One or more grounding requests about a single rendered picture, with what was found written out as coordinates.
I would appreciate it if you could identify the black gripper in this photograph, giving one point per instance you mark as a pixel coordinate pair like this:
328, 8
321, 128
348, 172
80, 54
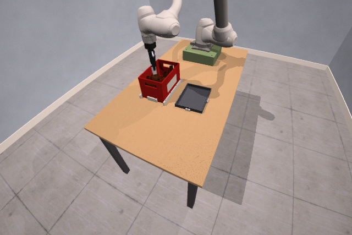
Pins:
152, 56

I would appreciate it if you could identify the red bottle crate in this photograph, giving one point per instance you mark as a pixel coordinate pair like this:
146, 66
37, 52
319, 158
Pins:
165, 87

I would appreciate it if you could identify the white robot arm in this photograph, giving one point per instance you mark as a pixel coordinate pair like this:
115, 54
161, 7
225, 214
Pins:
166, 25

